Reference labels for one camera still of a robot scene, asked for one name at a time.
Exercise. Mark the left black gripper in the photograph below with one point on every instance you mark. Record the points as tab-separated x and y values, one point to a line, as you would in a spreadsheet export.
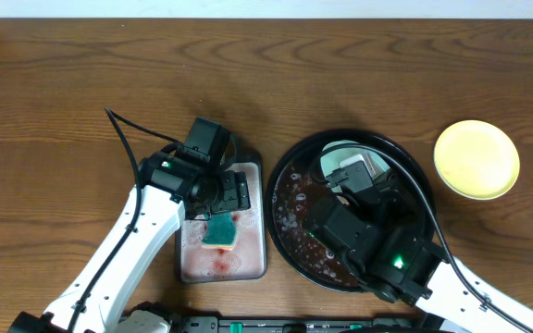
231	192

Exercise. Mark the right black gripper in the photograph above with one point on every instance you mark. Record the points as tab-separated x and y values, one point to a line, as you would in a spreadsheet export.
390	199

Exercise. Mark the green yellow sponge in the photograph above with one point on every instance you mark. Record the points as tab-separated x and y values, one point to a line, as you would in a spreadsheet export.
221	232

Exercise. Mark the mint plate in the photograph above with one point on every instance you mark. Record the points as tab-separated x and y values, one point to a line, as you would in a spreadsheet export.
342	157

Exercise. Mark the yellow plate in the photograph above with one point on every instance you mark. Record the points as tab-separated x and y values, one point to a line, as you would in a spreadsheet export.
476	159

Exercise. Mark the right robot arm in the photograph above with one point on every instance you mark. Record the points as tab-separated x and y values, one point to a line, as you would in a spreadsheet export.
387	235

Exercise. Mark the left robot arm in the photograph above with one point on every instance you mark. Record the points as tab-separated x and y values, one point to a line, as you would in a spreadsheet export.
173	190

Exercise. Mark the round black serving tray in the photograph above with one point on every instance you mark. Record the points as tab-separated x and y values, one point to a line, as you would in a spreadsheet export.
296	184

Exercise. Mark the rectangular soapy water tray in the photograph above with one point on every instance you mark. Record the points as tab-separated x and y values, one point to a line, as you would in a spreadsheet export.
246	257

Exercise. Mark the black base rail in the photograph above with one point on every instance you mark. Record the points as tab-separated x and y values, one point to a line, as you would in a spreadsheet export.
211	324

